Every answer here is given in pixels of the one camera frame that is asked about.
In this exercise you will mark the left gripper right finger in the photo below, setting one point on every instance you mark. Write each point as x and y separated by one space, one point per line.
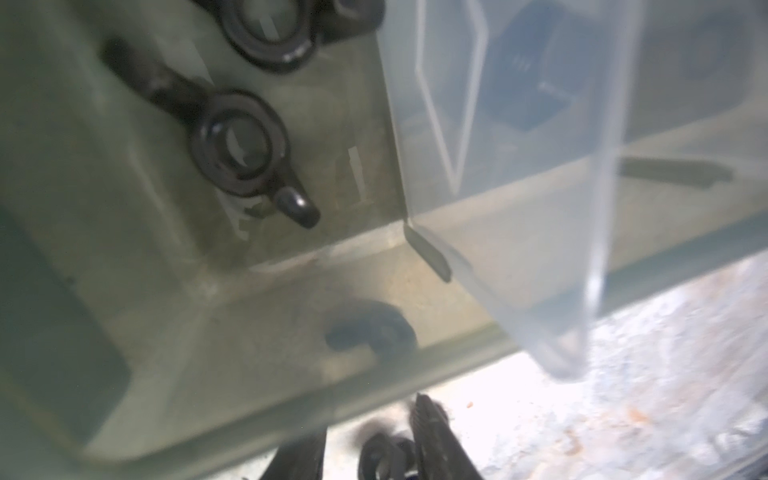
439 454

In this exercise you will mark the clear green organizer box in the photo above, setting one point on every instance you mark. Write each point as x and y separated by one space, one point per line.
228 225

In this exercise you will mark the black hex nut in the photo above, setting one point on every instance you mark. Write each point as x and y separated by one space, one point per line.
539 64

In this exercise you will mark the black wing nut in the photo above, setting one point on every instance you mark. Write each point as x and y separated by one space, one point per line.
205 114
317 23

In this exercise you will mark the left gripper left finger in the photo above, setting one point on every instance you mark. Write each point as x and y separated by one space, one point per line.
302 459

